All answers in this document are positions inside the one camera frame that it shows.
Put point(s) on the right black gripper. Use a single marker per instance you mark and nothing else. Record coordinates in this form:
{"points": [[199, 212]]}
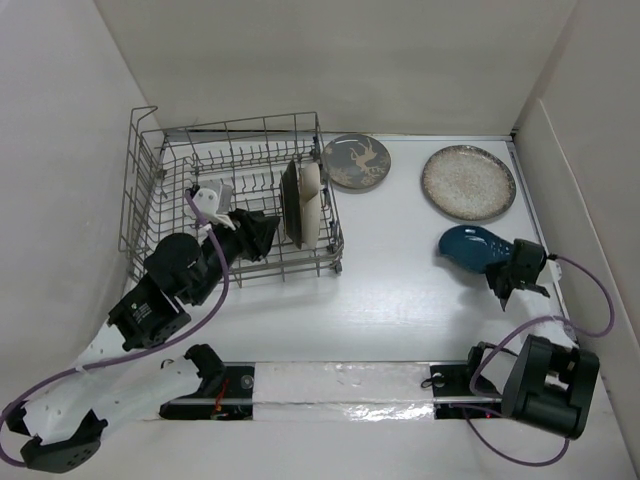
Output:
{"points": [[491, 272]]}

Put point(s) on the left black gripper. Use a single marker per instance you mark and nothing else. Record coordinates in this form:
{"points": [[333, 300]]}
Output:
{"points": [[256, 231]]}

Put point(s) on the dark blue plate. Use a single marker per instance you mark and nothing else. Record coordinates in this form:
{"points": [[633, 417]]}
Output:
{"points": [[473, 248]]}

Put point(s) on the cream plate with metallic rim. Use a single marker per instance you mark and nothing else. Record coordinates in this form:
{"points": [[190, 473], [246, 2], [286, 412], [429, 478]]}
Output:
{"points": [[290, 202]]}

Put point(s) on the cream three-section divided plate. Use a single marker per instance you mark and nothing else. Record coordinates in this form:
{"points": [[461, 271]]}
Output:
{"points": [[311, 206]]}

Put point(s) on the grey plate with deer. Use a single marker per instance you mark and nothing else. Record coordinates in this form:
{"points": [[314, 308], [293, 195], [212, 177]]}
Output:
{"points": [[356, 161]]}

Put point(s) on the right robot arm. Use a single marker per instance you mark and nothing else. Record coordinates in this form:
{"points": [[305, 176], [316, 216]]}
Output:
{"points": [[549, 387]]}

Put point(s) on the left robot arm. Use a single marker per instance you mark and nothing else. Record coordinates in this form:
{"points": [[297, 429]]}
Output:
{"points": [[66, 416]]}

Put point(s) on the speckled beige round plate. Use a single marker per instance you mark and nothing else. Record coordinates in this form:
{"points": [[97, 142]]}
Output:
{"points": [[468, 183]]}

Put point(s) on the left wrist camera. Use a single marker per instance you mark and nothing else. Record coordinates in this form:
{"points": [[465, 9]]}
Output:
{"points": [[213, 199]]}

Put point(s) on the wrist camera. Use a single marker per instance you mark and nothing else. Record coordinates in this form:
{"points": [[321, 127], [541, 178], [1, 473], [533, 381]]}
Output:
{"points": [[213, 199], [552, 270]]}

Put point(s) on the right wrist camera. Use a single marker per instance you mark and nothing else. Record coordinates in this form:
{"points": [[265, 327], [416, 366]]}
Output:
{"points": [[552, 270]]}

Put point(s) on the grey wire dish rack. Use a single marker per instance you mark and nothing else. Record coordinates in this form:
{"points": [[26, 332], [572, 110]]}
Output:
{"points": [[248, 154]]}

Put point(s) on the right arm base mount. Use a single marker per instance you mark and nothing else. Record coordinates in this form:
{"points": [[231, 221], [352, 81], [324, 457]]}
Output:
{"points": [[449, 382]]}

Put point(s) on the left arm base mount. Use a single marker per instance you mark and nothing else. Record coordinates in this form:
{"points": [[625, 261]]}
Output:
{"points": [[225, 392]]}

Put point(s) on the metal rail bar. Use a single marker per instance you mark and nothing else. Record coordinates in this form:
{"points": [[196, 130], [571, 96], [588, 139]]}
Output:
{"points": [[349, 398]]}

